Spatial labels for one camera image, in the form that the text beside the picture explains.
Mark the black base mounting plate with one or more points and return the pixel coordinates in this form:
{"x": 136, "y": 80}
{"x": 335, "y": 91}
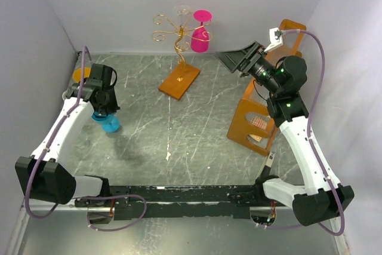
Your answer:
{"x": 236, "y": 201}

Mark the clear wine glass back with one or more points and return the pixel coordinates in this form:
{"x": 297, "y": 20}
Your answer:
{"x": 182, "y": 13}

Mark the clear wine glass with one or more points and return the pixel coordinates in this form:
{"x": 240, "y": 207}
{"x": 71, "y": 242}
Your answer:
{"x": 82, "y": 142}
{"x": 64, "y": 95}
{"x": 182, "y": 13}

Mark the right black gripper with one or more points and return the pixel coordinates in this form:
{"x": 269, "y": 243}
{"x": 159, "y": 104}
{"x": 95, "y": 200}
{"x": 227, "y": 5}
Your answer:
{"x": 233, "y": 60}

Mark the orange wooden shelf rack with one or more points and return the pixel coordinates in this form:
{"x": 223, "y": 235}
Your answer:
{"x": 251, "y": 125}

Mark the gold wire glass rack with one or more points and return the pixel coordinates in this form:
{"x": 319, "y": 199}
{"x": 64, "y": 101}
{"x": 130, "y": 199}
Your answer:
{"x": 183, "y": 34}

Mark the blue plastic wine glass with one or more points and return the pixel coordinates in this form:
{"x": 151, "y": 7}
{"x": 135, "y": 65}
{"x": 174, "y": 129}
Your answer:
{"x": 109, "y": 123}

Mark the wooden rack base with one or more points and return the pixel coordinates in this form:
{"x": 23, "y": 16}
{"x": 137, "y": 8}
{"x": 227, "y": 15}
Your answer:
{"x": 179, "y": 81}

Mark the pink plastic wine glass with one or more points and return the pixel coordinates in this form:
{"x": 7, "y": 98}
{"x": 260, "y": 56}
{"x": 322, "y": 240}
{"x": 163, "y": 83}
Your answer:
{"x": 200, "y": 37}

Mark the aluminium extrusion rail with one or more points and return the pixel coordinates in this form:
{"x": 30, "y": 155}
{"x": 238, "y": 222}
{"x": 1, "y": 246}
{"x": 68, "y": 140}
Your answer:
{"x": 39, "y": 205}

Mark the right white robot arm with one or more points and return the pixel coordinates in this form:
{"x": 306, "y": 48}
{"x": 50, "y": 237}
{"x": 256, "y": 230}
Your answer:
{"x": 322, "y": 196}

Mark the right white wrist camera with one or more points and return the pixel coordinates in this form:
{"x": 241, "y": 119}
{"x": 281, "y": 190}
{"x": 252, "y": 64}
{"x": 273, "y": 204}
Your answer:
{"x": 276, "y": 40}

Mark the white label strip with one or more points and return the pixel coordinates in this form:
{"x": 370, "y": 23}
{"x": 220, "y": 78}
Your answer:
{"x": 270, "y": 159}

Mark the clear wine glass front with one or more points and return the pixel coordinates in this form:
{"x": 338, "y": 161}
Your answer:
{"x": 82, "y": 142}

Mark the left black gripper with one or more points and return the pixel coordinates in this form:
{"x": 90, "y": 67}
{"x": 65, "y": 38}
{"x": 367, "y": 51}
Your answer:
{"x": 113, "y": 107}

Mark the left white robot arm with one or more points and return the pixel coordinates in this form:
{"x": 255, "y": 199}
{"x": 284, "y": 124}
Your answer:
{"x": 42, "y": 175}

